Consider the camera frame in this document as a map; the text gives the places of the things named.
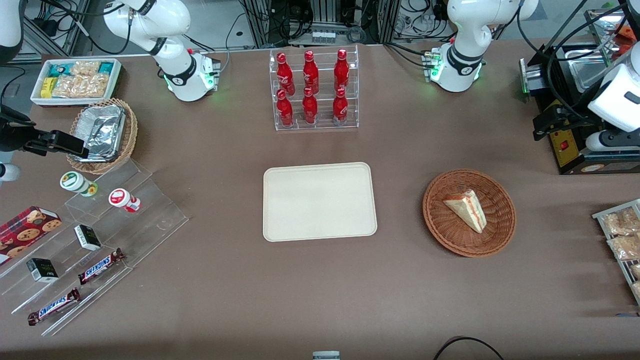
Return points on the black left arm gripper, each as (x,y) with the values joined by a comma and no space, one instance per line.
(573,114)

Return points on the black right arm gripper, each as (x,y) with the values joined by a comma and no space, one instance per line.
(11,137)

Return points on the triangular sandwich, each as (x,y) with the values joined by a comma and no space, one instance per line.
(467,207)

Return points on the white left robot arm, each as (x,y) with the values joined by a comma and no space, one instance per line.
(462,30)

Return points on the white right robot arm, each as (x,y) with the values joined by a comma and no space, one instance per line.
(175,30)

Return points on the tan wicker basket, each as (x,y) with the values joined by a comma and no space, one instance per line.
(131,132)

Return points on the brown round wicker basket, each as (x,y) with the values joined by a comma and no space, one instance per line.
(445,225)

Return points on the beige plastic tray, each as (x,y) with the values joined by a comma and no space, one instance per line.
(320,202)

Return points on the black food warmer machine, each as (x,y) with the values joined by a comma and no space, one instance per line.
(567,150)

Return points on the silver foil container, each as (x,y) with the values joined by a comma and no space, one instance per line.
(102,130)

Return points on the green label yogurt bottle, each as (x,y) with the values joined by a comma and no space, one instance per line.
(75,182)

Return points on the white rectangular snack bin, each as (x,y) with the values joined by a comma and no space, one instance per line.
(37,97)

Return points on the clear rice cracker bag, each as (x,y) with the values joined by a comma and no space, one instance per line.
(80,86)
(85,68)

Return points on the yellow snack pack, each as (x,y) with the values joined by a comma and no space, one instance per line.
(48,87)

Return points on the stainless steel pan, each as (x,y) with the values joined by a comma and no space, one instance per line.
(585,70)

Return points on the teal snack pack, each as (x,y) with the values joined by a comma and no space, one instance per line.
(106,67)
(60,70)

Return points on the red label yogurt bottle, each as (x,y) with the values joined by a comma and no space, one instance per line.
(121,198)

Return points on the small black box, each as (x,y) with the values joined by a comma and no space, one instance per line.
(87,237)
(42,270)

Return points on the red cookie box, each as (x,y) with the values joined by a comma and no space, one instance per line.
(25,230)

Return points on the clear acrylic step display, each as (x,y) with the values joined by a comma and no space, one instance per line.
(150,220)

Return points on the clear fried snack bag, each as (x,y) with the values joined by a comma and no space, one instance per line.
(625,247)
(620,222)
(636,271)
(637,291)

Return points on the snickers bar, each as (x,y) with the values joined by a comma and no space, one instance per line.
(100,266)
(54,306)

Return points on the red sausage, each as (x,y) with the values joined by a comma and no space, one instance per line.
(631,32)

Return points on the red cola bottle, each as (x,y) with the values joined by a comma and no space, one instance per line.
(285,110)
(310,107)
(341,71)
(340,107)
(310,74)
(285,75)

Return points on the clear acrylic bottle rack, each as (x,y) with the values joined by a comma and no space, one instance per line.
(324,107)

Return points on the white power strip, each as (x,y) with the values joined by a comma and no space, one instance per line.
(323,36)

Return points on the small grey white device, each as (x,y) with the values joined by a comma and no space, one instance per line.
(326,355)

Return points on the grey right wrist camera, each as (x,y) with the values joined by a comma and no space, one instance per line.
(7,172)

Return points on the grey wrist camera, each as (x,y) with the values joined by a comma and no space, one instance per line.
(7,172)
(611,141)

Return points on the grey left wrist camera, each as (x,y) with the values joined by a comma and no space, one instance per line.
(611,141)

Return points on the aluminium frame rack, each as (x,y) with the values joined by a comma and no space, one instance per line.
(320,15)

